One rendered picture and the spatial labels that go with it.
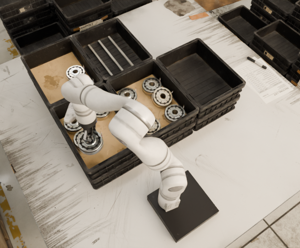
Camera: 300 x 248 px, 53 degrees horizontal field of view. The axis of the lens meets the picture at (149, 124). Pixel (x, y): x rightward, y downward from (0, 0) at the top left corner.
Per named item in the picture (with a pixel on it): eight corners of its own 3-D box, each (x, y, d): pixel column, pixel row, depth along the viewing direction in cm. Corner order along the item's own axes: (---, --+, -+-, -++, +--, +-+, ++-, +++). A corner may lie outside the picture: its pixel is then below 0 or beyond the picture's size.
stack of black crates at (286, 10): (295, 33, 286) (312, 2, 257) (273, 45, 277) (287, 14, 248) (265, 10, 303) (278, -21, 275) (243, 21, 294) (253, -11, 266)
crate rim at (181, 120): (200, 112, 144) (200, 109, 142) (147, 141, 135) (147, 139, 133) (153, 61, 162) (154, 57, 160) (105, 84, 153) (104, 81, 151)
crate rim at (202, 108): (246, 85, 153) (248, 82, 151) (200, 112, 144) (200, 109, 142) (198, 40, 170) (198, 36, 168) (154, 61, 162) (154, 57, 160)
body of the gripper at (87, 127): (92, 125, 111) (96, 138, 119) (98, 107, 115) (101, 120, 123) (73, 123, 111) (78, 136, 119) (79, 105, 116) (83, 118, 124)
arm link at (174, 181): (189, 183, 106) (184, 198, 121) (184, 159, 111) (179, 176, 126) (164, 187, 105) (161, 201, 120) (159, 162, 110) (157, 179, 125)
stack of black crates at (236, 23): (265, 49, 274) (275, 29, 254) (241, 62, 265) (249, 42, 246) (236, 24, 292) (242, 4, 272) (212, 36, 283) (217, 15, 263)
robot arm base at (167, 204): (181, 205, 135) (185, 193, 121) (162, 213, 133) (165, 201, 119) (172, 187, 140) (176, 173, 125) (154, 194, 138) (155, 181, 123)
